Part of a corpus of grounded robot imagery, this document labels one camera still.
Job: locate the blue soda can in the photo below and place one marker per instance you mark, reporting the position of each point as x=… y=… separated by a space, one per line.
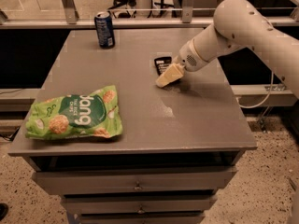
x=104 y=29

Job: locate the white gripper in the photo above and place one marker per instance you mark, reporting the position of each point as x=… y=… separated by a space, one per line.
x=190 y=59

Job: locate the black rxbar chocolate bar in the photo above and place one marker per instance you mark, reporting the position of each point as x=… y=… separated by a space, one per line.
x=162 y=63

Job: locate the black shoe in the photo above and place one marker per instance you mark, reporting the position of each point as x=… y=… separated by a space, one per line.
x=3 y=210

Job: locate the green rice chip bag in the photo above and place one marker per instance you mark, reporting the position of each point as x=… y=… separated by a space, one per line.
x=75 y=116

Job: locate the grey drawer cabinet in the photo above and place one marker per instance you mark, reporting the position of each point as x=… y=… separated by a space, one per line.
x=179 y=145

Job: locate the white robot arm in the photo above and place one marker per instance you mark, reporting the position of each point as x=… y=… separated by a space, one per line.
x=260 y=193

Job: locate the metal railing frame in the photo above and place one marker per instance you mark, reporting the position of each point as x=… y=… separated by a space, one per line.
x=79 y=14

